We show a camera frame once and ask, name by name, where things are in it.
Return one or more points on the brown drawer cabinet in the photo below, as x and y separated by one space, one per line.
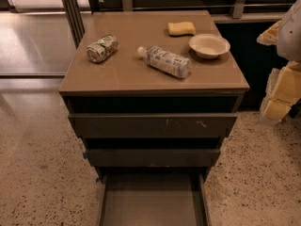
124 84

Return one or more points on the middle drawer front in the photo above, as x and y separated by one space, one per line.
153 157

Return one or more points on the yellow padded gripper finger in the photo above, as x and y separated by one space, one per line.
283 91
269 36

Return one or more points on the clear plastic water bottle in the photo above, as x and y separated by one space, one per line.
165 61

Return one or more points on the top drawer front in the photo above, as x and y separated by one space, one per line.
191 125

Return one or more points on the crushed green soda can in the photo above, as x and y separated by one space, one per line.
101 49

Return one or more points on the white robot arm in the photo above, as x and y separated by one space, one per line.
289 34

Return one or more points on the metal railing frame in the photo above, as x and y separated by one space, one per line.
238 17

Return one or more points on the open bottom drawer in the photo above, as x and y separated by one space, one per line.
153 199

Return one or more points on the yellow sponge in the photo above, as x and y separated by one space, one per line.
181 28

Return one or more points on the white paper bowl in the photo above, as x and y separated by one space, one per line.
209 46

